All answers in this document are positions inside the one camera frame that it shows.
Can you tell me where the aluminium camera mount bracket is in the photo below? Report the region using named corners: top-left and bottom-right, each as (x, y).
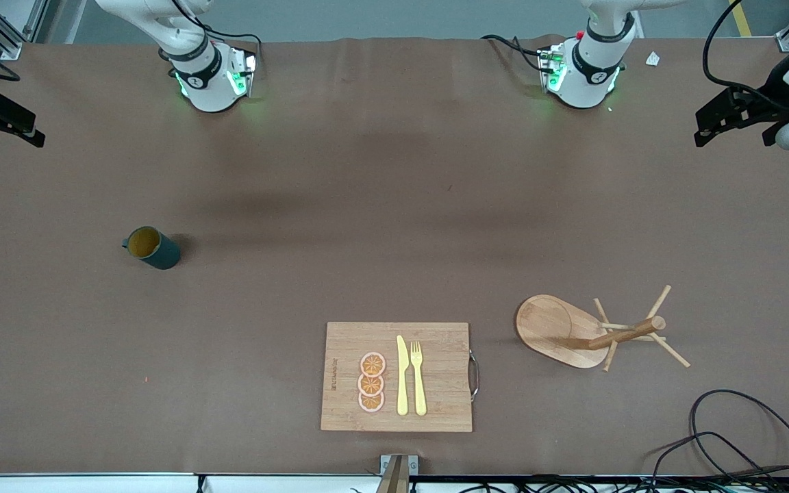
top-left (375, 454), bottom-right (419, 493)

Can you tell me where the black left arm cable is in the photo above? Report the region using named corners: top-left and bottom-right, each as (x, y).
top-left (702, 0), bottom-right (789, 114)

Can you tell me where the bamboo cutting board metal handle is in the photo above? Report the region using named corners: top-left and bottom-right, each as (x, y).
top-left (320, 322), bottom-right (480, 433)

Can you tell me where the yellow plastic fork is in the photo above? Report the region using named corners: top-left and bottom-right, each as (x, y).
top-left (410, 341), bottom-right (428, 417)

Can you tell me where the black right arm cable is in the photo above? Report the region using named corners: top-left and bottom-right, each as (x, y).
top-left (0, 0), bottom-right (263, 81)

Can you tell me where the wooden mug tree rack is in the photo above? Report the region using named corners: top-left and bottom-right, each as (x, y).
top-left (514, 285), bottom-right (691, 372)

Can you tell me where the dark teal cup yellow inside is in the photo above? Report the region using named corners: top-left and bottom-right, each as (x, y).
top-left (121, 226), bottom-right (181, 270)

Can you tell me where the white equipment with cables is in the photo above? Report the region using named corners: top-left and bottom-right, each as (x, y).
top-left (0, 471), bottom-right (789, 493)

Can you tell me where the yellow plastic knife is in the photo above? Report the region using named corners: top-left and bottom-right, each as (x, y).
top-left (396, 335), bottom-right (410, 416)

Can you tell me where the black looped cable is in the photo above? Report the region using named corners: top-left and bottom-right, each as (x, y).
top-left (641, 431), bottom-right (779, 493)
top-left (689, 389), bottom-right (789, 480)

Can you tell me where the black arm base cable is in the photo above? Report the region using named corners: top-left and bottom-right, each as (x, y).
top-left (480, 34), bottom-right (547, 73)

